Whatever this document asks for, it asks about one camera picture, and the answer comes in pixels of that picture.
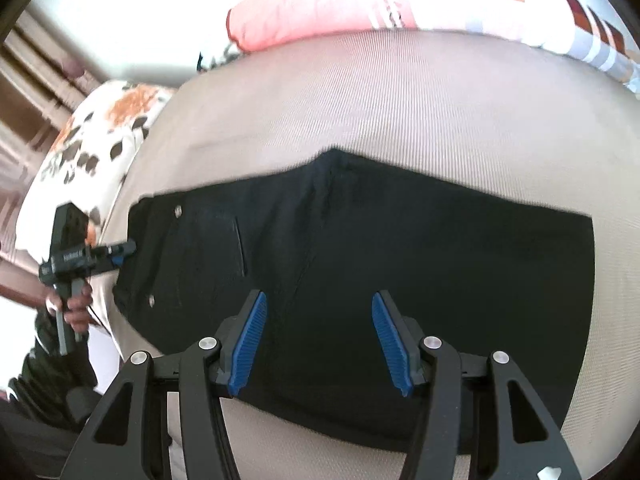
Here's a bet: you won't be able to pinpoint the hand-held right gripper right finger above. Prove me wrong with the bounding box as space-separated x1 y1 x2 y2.
371 289 583 480

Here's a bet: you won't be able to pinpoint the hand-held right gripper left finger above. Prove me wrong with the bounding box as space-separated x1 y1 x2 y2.
60 289 268 480

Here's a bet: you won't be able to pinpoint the black pants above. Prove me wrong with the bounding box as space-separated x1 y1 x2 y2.
112 147 596 453

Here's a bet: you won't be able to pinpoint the person's left hand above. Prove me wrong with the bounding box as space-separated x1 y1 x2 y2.
46 282 94 344

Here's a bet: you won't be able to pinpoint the white bed sheet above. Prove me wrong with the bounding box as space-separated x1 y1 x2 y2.
87 327 128 398

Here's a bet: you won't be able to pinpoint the floral brown white pillow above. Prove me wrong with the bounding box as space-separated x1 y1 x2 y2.
15 80 177 261

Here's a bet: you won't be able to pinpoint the person's dark clothed leg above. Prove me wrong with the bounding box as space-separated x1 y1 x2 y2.
0 310 107 480

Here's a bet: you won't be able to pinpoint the brown wooden furniture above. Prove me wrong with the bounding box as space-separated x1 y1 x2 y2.
0 10 112 261

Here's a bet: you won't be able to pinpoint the beige woven bed mat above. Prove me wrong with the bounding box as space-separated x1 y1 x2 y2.
97 27 640 480

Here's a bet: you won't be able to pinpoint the pink pillow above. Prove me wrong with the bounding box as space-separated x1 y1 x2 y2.
226 0 421 54

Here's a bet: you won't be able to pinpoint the black cable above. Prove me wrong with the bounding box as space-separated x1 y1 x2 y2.
86 305 115 338

